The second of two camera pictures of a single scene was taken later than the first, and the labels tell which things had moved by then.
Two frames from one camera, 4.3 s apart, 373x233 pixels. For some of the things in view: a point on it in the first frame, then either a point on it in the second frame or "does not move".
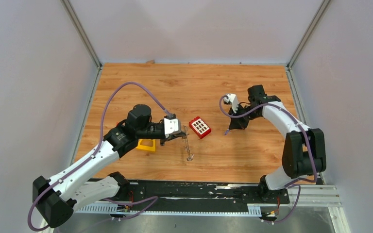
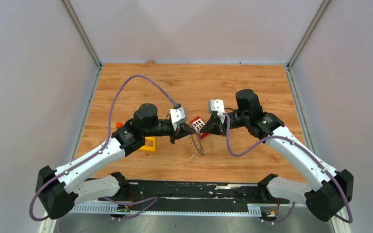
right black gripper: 236,123 -> 214,125
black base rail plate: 166,192 does not move
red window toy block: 199,126 does not move
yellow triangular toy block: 146,148 does not move
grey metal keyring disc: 191,156 -> 202,150
